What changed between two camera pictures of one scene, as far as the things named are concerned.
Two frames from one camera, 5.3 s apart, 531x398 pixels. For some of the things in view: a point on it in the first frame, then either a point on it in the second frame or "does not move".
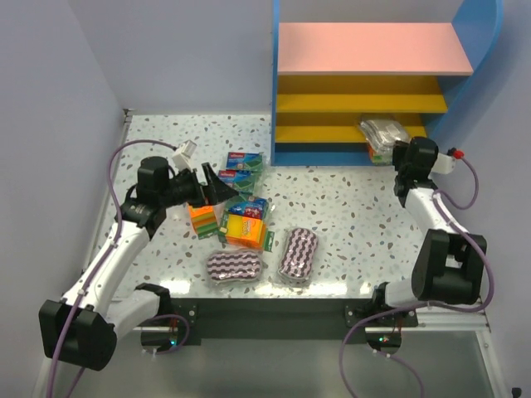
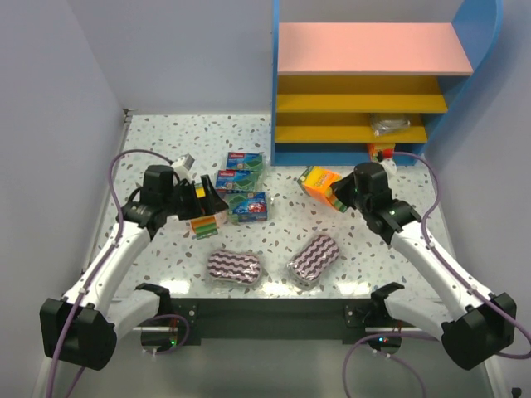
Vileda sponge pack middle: [243, 182] does not move
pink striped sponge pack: [233, 265] does not move
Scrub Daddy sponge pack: [246, 232] → [316, 182]
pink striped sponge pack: [299, 253] → [311, 260]
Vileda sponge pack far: [244, 160] does not move
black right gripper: [399, 155] → [346, 191]
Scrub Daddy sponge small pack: [381, 156] does not move
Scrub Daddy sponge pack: [204, 219] does not move
